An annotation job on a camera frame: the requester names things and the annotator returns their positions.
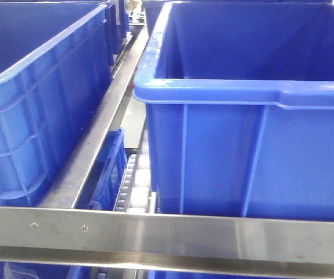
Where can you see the blue crate below shelf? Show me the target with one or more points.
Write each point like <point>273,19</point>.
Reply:
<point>112,161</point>

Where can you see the white roller track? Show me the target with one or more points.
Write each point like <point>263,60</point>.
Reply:
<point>135,194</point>

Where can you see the large blue crate right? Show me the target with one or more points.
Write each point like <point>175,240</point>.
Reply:
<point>240,109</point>

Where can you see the large blue crate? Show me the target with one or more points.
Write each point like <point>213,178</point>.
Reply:
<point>240,109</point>
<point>54,72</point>

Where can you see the large blue crate left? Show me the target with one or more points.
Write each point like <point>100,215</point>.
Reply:
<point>54,72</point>

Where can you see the steel divider rail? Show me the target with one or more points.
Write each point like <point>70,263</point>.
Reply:
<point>73,178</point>

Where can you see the steel front shelf rail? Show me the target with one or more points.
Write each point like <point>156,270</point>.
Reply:
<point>200,244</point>

